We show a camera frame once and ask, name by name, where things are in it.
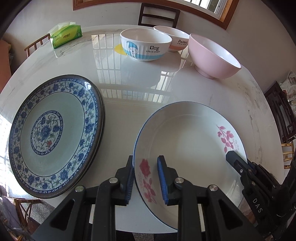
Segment white plate pink flowers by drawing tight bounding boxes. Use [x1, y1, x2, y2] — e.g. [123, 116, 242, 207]
[133, 101, 246, 229]

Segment pink bowl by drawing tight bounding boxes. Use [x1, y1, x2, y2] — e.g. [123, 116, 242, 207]
[188, 34, 241, 79]

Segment white rabbit cartoon bowl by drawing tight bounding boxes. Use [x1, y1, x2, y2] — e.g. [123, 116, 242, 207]
[154, 26, 189, 52]

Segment white dog cartoon bowl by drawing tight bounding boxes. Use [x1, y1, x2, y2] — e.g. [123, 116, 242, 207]
[120, 28, 172, 62]

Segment blue floral plate dark rim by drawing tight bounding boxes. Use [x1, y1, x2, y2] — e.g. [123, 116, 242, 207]
[78, 75, 105, 180]

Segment small yellow wooden stool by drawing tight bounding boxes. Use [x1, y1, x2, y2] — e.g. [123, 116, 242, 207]
[281, 142, 295, 170]

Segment dark wooden cabinet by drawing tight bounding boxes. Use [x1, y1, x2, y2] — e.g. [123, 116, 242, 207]
[264, 82, 295, 143]

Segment newspaper clutter pile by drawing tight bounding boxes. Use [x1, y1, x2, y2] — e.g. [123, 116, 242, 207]
[280, 71, 296, 102]

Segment dark wooden bench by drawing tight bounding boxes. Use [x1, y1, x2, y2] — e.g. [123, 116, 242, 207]
[1, 186, 42, 240]

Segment yellow round table sticker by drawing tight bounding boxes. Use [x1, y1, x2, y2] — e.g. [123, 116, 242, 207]
[114, 44, 126, 55]

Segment wooden framed barred window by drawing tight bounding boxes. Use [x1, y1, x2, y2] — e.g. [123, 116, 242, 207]
[72, 0, 239, 30]

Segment light wooden chair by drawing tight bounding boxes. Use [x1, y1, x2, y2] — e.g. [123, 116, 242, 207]
[24, 33, 50, 58]

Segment green tissue pack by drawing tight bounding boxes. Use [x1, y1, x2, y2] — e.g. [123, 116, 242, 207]
[48, 22, 82, 49]

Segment dark wooden chair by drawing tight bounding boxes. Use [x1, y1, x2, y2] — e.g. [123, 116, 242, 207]
[138, 3, 181, 28]

